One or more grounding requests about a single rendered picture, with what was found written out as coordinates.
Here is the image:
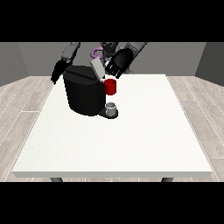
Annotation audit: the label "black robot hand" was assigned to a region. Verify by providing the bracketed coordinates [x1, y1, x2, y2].
[50, 59, 70, 86]
[104, 47, 135, 80]

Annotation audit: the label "black coffee machine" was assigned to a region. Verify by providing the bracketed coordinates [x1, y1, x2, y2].
[62, 65, 119, 120]

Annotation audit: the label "pale grey machine lid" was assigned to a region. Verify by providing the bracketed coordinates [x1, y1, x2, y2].
[89, 57, 107, 81]

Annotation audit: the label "small grey cup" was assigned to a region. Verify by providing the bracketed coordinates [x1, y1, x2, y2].
[105, 101, 118, 117]

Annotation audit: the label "grey robot trunk purple rings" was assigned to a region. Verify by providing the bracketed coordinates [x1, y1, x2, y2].
[90, 42, 120, 61]

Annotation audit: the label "red pod holder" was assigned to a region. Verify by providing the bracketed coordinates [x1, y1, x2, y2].
[104, 78, 117, 96]

